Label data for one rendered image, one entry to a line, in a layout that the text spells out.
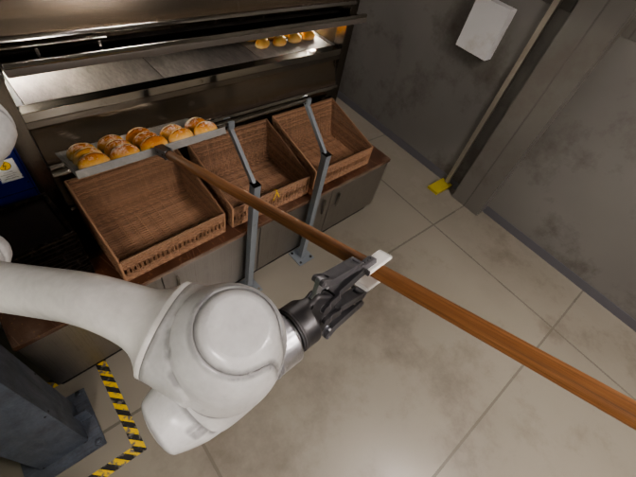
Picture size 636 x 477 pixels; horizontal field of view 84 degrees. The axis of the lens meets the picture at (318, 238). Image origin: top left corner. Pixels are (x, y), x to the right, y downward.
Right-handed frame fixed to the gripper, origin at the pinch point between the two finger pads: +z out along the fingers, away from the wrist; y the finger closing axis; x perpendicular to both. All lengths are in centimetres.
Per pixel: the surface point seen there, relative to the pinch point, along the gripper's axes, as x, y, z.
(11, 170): -155, 10, -42
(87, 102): -151, -10, -7
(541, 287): -10, 168, 235
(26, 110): -153, -11, -28
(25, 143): -155, 1, -34
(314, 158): -148, 53, 116
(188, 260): -121, 65, 4
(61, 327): -121, 67, -55
